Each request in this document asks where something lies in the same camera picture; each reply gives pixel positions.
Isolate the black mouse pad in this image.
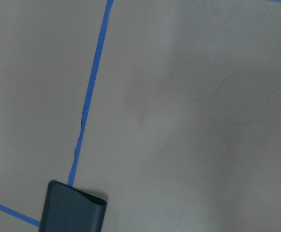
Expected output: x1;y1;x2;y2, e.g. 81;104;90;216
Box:
39;180;107;232

